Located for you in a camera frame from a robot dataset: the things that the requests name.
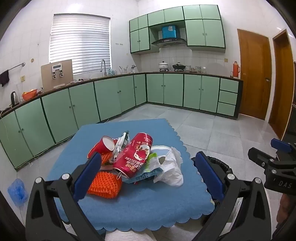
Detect blue plastic bag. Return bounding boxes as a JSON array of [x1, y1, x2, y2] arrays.
[[7, 178, 28, 208]]

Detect white green wrapper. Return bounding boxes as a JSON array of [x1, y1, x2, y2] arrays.
[[110, 132, 130, 164]]

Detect red snack can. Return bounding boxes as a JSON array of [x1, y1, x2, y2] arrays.
[[113, 133, 154, 180]]

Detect green base cabinets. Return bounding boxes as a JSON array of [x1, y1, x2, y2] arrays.
[[0, 72, 244, 171]]

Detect orange foam net sleeve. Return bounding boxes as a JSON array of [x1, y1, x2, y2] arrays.
[[87, 152, 122, 200]]

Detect range hood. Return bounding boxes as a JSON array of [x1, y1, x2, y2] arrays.
[[150, 38, 187, 48]]

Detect wooden door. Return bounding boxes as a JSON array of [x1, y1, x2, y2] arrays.
[[237, 28, 272, 120], [268, 29, 295, 139]]

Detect white plastic bag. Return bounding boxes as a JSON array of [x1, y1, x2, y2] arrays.
[[150, 146, 184, 188]]

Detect green wall cabinets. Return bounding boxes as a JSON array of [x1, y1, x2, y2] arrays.
[[129, 4, 226, 55]]

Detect red thermos flask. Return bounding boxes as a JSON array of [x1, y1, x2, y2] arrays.
[[232, 61, 241, 77]]

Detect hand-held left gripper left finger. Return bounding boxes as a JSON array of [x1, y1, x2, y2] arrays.
[[25, 152, 104, 241]]

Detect metal towel rail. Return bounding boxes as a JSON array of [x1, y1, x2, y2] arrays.
[[0, 62, 25, 73]]

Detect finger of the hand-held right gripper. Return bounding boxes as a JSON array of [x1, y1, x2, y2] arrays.
[[248, 148, 278, 173], [271, 138, 296, 160]]

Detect brown cardboard box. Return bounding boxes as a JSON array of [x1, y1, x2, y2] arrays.
[[41, 59, 74, 92]]

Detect black lined trash bin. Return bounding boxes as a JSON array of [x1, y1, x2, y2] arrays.
[[191, 156, 234, 226]]

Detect person's white ribbed clothing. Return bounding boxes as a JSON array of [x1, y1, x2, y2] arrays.
[[105, 228, 155, 241]]

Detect orange plastic basin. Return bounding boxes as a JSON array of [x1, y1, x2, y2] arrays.
[[21, 89, 38, 100]]

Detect green white packet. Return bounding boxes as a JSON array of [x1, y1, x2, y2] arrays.
[[133, 152, 163, 184]]

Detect blue box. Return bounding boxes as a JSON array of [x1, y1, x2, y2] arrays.
[[161, 25, 178, 39]]

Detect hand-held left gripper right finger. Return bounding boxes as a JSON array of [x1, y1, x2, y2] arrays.
[[194, 151, 272, 241]]

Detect blue scalloped table mat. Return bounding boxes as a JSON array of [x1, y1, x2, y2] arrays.
[[45, 119, 214, 232]]

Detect dark hanging towel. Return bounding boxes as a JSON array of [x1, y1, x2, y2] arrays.
[[0, 70, 10, 87]]

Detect person's right hand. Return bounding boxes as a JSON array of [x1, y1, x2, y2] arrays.
[[276, 193, 293, 223]]

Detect white window blind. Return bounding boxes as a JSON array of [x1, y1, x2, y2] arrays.
[[49, 14, 111, 75]]

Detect red paper cup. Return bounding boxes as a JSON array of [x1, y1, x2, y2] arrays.
[[87, 136, 115, 159]]

